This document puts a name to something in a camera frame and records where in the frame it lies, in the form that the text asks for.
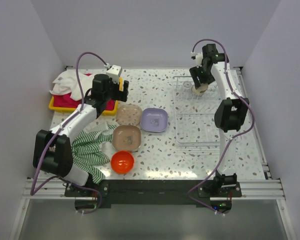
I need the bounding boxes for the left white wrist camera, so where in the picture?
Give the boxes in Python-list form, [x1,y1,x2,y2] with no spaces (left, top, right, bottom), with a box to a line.
[106,65,123,83]

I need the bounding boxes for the green striped cloth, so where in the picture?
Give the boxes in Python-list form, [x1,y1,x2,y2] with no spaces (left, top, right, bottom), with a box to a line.
[71,122,117,184]

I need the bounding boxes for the beige brown ceramic cup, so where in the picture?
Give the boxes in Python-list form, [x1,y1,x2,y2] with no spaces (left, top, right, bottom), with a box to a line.
[191,84,209,97]

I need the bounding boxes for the white towel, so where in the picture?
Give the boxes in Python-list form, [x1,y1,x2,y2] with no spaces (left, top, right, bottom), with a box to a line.
[50,70,94,101]

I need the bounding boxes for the brown square plate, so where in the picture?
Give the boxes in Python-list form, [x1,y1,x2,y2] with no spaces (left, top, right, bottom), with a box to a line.
[112,125,142,152]

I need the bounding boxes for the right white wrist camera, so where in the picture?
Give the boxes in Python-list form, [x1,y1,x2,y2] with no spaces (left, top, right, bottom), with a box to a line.
[190,51,204,68]

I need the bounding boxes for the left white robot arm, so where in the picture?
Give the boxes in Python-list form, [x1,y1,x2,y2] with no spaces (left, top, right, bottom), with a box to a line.
[31,73,130,196]

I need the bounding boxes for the orange plastic bowl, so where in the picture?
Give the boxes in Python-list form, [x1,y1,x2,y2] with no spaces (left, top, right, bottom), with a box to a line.
[110,150,135,174]

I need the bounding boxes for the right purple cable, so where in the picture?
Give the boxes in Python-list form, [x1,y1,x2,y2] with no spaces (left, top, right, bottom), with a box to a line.
[187,39,255,210]

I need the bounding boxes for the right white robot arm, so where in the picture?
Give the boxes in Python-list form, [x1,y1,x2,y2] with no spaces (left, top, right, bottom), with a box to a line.
[189,42,250,197]

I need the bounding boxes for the magenta cloth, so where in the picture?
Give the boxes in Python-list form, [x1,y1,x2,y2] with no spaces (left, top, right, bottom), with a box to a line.
[53,73,115,111]

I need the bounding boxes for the purple cable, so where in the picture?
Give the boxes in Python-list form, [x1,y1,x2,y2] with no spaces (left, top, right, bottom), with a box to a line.
[187,39,255,210]
[29,51,111,215]

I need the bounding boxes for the clear glass cup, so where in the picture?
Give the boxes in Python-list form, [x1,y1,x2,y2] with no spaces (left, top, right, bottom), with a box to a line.
[183,81,192,89]

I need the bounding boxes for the white wire dish rack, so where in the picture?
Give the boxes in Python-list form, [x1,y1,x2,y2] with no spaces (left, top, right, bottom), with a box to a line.
[171,76,221,147]

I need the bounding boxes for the yellow plastic tray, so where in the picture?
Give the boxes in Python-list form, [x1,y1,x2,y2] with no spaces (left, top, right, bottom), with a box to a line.
[48,76,123,117]

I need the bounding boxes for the purple square plate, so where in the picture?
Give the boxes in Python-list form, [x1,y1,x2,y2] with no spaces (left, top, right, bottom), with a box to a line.
[140,108,168,133]

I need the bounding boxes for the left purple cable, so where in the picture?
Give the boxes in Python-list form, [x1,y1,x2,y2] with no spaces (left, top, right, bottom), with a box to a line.
[29,51,111,215]

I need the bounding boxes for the clear brown glass plate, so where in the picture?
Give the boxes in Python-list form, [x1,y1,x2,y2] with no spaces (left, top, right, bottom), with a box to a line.
[116,104,143,126]

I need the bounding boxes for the aluminium frame rail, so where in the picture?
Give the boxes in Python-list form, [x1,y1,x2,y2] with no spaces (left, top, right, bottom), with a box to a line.
[21,177,73,200]

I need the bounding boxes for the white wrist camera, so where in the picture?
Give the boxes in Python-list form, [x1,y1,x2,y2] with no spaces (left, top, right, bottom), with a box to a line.
[190,51,204,68]
[106,65,123,83]

